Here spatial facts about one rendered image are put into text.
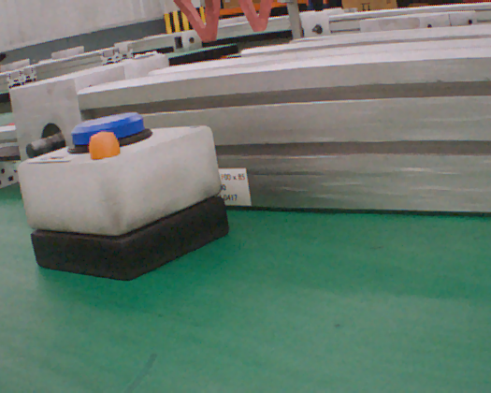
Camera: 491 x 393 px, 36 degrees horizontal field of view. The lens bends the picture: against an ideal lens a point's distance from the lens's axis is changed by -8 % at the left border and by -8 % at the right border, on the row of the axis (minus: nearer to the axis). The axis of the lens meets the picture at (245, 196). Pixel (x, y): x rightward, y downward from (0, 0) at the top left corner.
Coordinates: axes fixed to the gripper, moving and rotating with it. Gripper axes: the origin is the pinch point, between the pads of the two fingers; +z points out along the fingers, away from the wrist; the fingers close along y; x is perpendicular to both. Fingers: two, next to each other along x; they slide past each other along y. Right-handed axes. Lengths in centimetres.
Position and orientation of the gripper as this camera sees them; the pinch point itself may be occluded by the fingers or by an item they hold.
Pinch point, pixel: (234, 28)
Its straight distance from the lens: 77.8
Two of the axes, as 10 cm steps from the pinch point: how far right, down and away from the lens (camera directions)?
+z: 1.8, 9.6, 2.3
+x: -7.7, -0.1, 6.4
